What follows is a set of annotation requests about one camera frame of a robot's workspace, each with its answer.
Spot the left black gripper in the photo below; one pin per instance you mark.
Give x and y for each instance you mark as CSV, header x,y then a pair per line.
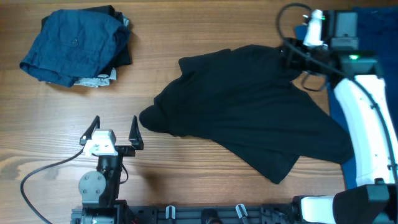
x,y
135,140

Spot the black t-shirt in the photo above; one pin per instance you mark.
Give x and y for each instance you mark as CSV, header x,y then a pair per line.
x,y
246,101

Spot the white rail clip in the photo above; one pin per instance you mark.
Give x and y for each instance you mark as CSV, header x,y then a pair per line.
x,y
170,212
241,211

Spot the left white rail clip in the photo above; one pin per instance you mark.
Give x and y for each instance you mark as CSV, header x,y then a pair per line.
x,y
170,212

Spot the folded dark blue shirt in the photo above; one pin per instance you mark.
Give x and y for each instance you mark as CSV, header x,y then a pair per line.
x,y
71,46

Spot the right white rail clip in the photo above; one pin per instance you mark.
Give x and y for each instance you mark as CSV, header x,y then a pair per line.
x,y
241,211

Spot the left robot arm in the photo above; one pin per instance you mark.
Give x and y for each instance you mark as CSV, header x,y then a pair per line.
x,y
99,189

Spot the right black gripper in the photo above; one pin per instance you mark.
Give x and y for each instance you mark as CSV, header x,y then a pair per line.
x,y
291,56

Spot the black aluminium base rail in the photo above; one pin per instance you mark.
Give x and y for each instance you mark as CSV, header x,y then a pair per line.
x,y
264,214

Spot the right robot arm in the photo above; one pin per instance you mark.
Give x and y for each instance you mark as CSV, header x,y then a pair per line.
x,y
330,48

